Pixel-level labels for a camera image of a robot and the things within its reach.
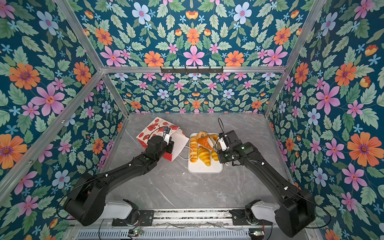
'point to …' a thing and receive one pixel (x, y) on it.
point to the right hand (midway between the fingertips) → (220, 154)
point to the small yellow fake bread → (214, 155)
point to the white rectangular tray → (199, 167)
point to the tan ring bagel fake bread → (199, 135)
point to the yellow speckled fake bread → (204, 154)
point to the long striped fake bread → (193, 149)
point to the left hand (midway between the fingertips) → (172, 133)
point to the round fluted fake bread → (215, 137)
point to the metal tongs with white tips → (212, 143)
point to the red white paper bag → (155, 128)
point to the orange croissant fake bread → (204, 141)
